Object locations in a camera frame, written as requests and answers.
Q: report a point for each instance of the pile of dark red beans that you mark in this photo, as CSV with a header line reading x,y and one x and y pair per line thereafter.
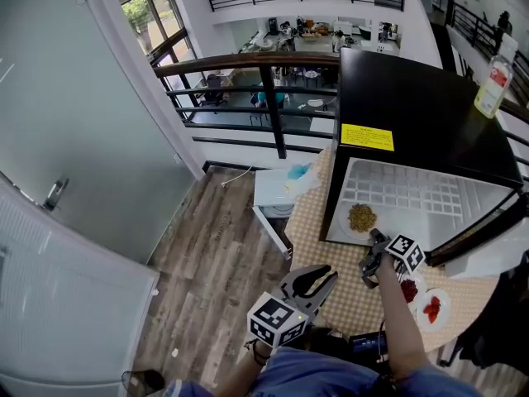
x,y
410,290

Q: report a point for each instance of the frosted glass door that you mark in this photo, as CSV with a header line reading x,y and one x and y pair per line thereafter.
x,y
82,118

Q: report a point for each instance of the black device with screen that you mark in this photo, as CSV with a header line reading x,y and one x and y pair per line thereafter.
x,y
365,343

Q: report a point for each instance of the person's right forearm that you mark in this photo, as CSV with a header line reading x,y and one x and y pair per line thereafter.
x,y
403,329

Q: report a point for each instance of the wooden handrail black railing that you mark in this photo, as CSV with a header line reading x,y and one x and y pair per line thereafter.
x,y
273,110

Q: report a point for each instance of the blue and white cloth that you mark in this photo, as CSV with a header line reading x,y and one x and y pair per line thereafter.
x,y
299,176

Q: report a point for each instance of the ribbed glass panel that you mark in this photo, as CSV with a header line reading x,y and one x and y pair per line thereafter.
x,y
62,304

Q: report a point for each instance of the white cabinet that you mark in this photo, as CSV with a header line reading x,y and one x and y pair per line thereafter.
x,y
268,188

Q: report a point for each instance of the black office chair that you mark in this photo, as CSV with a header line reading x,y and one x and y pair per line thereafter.
x,y
504,325

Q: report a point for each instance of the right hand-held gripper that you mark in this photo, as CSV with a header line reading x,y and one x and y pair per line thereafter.
x,y
405,250

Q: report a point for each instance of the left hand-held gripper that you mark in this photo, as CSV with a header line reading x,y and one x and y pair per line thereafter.
x,y
273,317

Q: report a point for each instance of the clear bottle of yellow liquid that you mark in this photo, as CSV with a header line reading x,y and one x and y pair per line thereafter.
x,y
492,89

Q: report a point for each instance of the small white plate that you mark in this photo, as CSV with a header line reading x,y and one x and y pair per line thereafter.
x,y
444,304
421,283

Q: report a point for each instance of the large white plate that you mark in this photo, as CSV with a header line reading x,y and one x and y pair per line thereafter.
x,y
344,223

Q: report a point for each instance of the person's blue clothing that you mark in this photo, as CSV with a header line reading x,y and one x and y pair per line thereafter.
x,y
314,376

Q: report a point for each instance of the person's left forearm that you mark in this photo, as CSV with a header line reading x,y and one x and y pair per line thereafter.
x,y
239,376

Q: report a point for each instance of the black mini fridge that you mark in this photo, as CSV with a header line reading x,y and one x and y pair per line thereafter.
x,y
413,106

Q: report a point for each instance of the round table with checkered cloth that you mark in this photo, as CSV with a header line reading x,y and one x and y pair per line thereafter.
x,y
314,230

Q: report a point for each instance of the large window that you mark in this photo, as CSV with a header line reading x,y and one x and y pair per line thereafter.
x,y
153,19

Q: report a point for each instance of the black wristband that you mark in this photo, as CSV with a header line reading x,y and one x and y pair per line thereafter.
x,y
258,356

